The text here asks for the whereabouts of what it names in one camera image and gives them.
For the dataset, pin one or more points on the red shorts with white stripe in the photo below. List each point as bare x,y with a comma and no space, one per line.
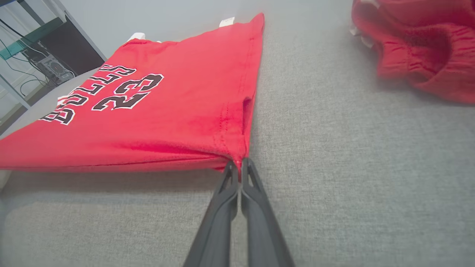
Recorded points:
423,48

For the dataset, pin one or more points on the white partition panel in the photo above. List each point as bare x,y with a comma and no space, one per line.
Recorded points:
148,18

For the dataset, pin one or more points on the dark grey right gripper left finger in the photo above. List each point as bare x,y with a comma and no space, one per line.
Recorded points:
219,230

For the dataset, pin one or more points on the red basketball jersey black lettering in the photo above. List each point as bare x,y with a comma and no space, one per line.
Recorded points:
167,118

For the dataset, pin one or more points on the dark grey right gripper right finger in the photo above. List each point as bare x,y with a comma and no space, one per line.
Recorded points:
263,230

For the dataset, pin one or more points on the grey computer tower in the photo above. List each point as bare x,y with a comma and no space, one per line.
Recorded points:
55,69

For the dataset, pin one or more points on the green-edged desk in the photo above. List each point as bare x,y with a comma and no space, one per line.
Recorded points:
33,37

